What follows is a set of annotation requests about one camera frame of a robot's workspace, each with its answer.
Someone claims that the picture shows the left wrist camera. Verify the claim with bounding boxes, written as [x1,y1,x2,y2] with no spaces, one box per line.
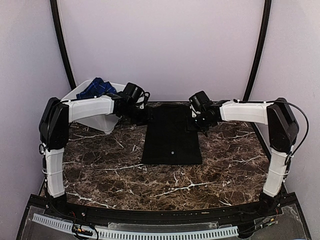
[122,82,151,109]

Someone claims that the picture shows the right black frame post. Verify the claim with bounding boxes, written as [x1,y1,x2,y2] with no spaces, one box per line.
[242,0,272,101]

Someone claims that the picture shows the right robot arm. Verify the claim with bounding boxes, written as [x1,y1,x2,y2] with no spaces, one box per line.
[189,91,305,217]

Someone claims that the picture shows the white slotted cable duct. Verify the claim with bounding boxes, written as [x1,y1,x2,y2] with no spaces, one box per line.
[32,213,239,240]

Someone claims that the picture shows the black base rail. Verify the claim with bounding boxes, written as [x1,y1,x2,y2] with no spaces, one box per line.
[16,193,311,240]

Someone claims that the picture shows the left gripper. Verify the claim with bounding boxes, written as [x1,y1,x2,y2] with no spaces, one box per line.
[121,102,157,126]

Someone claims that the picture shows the blue plaid shirt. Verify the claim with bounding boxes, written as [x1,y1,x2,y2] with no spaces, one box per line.
[76,77,117,100]

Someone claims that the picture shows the black long sleeve shirt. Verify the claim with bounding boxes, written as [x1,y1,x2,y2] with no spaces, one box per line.
[141,104,203,165]

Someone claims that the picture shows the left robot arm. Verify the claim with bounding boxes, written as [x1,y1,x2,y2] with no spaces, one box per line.
[39,91,150,199]

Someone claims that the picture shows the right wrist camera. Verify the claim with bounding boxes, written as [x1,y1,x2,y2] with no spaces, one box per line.
[189,90,213,116]

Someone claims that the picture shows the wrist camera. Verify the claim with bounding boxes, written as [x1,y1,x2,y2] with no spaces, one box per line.
[189,90,213,116]
[122,82,151,109]

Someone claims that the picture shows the white plastic bin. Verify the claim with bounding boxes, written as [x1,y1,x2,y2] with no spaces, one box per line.
[61,79,120,135]

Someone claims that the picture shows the left black frame post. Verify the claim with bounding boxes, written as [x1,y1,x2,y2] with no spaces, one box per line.
[49,0,76,90]

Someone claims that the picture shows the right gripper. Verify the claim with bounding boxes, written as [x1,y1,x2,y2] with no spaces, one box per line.
[183,112,213,133]

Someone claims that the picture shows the black frame post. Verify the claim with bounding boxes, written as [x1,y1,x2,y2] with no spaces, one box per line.
[242,0,272,101]
[49,0,76,90]

